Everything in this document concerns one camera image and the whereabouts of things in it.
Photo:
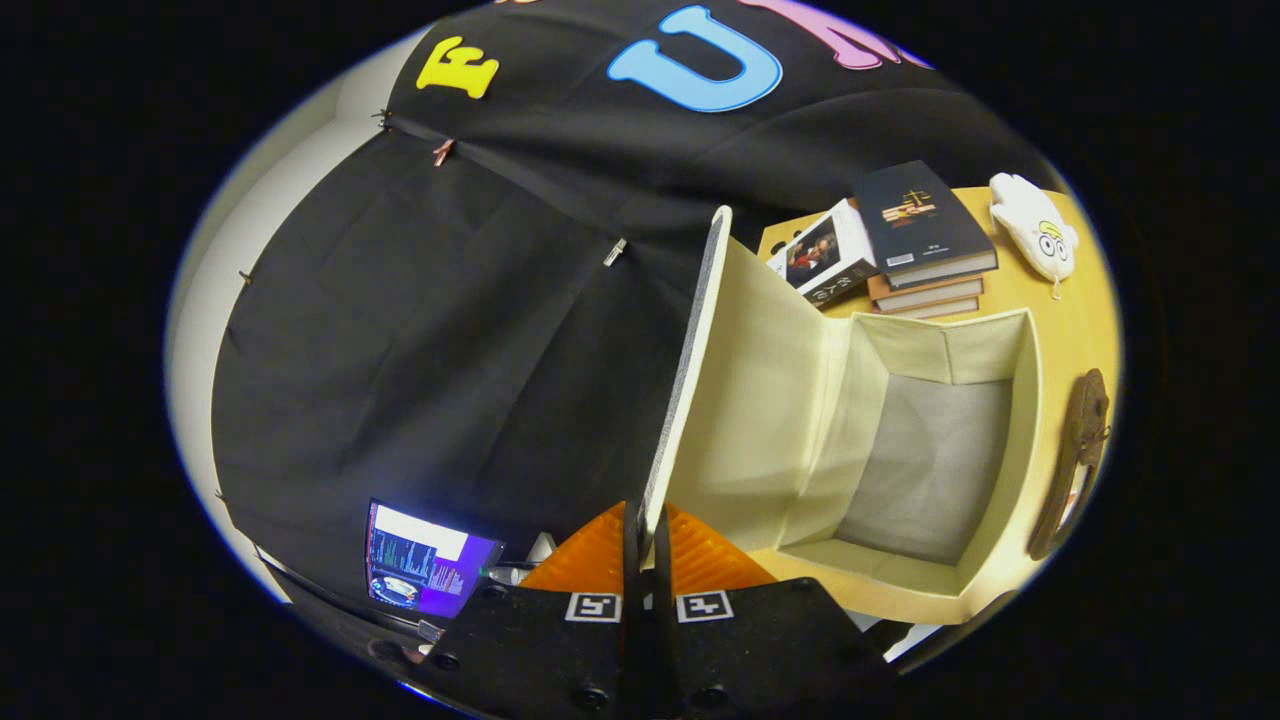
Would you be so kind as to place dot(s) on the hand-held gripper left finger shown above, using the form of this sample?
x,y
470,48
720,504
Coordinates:
x,y
560,650

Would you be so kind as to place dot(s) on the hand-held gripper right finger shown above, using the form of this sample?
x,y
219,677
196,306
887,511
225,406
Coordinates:
x,y
750,650

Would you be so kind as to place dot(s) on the grey and cream storage box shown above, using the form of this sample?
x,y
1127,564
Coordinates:
x,y
930,470

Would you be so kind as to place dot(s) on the brown fuzzy slipper shoe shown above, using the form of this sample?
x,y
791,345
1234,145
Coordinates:
x,y
1085,420

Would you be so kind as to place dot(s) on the tan hardcover book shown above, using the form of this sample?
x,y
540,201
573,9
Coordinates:
x,y
935,309

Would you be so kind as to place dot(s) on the brown hardcover book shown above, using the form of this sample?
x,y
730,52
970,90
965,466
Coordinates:
x,y
930,292

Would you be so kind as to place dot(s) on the white picture cover book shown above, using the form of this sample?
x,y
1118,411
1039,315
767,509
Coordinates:
x,y
825,255

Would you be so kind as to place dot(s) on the silver clip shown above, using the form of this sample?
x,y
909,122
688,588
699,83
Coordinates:
x,y
615,251

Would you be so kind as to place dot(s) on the black cover book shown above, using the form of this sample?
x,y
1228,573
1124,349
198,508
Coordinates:
x,y
915,215

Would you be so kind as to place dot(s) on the white plush toy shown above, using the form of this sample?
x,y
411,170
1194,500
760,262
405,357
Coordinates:
x,y
1030,225

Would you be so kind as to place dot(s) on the red clip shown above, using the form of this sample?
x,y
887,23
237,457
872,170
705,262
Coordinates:
x,y
443,152

